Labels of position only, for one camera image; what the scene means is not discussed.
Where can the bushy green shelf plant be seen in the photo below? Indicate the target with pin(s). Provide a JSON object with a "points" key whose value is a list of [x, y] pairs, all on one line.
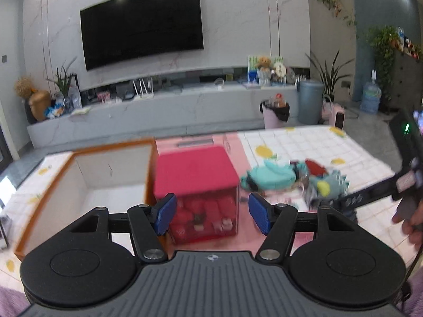
{"points": [[385, 52]]}

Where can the teal plush toy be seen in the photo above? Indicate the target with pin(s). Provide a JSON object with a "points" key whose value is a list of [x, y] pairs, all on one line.
{"points": [[271, 176]]}

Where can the brown teddy bear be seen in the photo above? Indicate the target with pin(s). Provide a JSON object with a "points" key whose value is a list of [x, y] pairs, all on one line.
{"points": [[263, 67]]}

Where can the black wall television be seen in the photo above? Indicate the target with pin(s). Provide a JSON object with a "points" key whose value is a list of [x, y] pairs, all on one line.
{"points": [[142, 26]]}

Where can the red soft cloth item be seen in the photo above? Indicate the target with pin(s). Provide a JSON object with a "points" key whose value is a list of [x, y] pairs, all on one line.
{"points": [[314, 166]]}

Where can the hanging vine plant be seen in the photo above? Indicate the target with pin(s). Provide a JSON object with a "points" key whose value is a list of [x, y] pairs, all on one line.
{"points": [[333, 3]]}

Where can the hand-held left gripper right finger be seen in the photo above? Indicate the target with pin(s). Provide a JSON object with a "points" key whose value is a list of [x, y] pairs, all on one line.
{"points": [[260, 213]]}

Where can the dark teal soft item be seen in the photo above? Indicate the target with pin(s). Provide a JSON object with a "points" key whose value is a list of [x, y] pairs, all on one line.
{"points": [[299, 168]]}

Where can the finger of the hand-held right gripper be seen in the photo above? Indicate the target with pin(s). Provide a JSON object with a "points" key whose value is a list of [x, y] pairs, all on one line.
{"points": [[370, 193], [351, 214]]}

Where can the green plant in glass vase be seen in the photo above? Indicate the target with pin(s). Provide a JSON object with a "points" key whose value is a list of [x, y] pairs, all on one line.
{"points": [[64, 86]]}

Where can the golden vase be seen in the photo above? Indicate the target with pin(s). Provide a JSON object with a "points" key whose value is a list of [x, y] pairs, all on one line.
{"points": [[39, 105]]}

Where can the person's right hand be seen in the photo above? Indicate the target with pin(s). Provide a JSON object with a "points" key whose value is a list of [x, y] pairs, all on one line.
{"points": [[413, 234]]}

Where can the blue water jug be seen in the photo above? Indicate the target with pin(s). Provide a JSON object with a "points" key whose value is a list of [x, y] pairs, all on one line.
{"points": [[370, 99]]}

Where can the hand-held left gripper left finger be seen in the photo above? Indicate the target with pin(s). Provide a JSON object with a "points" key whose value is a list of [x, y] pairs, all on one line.
{"points": [[167, 213]]}

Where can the round flower ornament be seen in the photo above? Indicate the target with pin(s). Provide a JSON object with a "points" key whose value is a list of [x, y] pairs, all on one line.
{"points": [[280, 70]]}

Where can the small white bag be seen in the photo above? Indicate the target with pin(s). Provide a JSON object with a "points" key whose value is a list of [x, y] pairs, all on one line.
{"points": [[218, 85]]}

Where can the green blue dinosaur plush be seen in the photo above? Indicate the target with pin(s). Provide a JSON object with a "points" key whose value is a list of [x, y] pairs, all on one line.
{"points": [[327, 185]]}

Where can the grey marble television console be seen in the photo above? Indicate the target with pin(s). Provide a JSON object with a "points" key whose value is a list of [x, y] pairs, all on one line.
{"points": [[165, 109]]}

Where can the wall switch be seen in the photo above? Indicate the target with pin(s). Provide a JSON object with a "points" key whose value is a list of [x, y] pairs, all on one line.
{"points": [[4, 58]]}

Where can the white storage bin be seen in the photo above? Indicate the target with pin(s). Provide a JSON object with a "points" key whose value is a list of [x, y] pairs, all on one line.
{"points": [[109, 175]]}

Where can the grey round bin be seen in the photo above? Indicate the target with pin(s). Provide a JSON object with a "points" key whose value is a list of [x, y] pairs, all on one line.
{"points": [[310, 105]]}

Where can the stuffed toys on shelf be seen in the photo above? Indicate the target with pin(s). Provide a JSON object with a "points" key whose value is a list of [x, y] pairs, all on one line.
{"points": [[252, 69]]}

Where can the pink space heater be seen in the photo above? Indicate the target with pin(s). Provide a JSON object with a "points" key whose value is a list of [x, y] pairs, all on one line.
{"points": [[335, 115]]}

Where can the pink trash bin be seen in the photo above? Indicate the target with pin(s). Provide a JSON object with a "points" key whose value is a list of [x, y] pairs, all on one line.
{"points": [[272, 120]]}

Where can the pink card box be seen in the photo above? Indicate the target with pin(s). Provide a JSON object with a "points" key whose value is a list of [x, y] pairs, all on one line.
{"points": [[103, 96]]}

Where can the dark shelf cabinet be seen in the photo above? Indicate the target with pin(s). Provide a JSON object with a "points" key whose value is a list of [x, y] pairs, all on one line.
{"points": [[408, 82]]}

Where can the blue white snack bag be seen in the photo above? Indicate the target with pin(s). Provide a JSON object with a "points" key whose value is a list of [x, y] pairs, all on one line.
{"points": [[54, 112]]}

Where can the dried flower bunch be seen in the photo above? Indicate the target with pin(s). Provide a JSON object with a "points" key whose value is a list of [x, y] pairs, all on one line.
{"points": [[23, 87]]}

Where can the potted snake plant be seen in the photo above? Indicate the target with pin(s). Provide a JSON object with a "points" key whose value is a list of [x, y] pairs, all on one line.
{"points": [[330, 79]]}

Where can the clear box with red lid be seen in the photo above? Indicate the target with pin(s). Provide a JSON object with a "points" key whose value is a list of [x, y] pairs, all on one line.
{"points": [[195, 171]]}

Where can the white wifi router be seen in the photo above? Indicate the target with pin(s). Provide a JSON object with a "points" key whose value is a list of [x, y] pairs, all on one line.
{"points": [[143, 95]]}

